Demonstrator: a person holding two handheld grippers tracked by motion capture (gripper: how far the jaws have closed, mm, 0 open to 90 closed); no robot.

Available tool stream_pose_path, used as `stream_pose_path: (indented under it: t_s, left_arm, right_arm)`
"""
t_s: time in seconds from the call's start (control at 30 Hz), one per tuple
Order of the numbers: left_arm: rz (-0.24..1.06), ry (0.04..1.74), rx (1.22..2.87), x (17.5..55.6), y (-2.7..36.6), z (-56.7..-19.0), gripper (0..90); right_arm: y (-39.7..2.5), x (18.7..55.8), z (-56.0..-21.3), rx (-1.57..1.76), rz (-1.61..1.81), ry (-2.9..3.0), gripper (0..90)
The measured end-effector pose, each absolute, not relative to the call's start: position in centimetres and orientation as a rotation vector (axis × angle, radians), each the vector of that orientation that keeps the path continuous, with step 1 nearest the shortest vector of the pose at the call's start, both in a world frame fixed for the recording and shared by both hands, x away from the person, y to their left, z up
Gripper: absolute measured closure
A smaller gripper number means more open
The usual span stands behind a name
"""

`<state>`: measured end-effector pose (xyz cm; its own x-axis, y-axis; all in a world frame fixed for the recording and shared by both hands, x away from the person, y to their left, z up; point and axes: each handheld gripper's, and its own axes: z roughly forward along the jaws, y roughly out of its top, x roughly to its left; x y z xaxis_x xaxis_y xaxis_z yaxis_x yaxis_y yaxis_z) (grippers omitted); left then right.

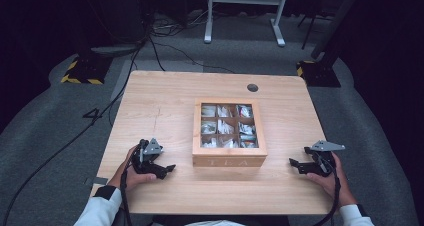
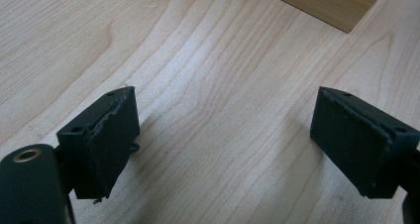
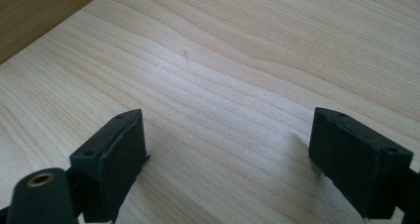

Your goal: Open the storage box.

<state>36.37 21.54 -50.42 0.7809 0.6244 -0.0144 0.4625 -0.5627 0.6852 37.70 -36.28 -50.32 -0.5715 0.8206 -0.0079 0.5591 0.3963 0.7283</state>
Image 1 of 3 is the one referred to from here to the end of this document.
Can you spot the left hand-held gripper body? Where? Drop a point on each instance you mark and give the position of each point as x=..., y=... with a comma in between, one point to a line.
x=146, y=159

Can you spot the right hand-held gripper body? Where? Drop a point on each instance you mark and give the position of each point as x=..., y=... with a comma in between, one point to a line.
x=322, y=162

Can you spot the wooden tea box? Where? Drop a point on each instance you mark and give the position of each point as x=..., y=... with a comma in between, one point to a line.
x=230, y=154

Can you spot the group of tea bags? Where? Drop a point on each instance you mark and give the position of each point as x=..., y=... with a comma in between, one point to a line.
x=225, y=127

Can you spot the person's left hand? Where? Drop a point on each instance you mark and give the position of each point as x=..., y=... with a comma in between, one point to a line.
x=133, y=181

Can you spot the person's right hand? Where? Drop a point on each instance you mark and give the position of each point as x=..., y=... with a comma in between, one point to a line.
x=336, y=186

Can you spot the person's dark lap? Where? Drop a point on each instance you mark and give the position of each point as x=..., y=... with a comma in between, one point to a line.
x=173, y=220

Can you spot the black left wristband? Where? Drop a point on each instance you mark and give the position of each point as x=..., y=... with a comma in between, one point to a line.
x=105, y=192

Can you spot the grey tape piece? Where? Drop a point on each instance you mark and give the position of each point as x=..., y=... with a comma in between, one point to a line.
x=98, y=181

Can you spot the grey table grommet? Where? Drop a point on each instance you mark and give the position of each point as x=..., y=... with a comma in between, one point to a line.
x=252, y=87

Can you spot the black yellow striped base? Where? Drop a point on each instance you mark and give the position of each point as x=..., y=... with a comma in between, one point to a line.
x=318, y=74
x=86, y=69

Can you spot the black tripod legs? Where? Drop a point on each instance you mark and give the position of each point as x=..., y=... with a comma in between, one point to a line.
x=308, y=29

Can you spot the grey slanted pole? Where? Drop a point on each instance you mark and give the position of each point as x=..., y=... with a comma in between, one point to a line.
x=336, y=22

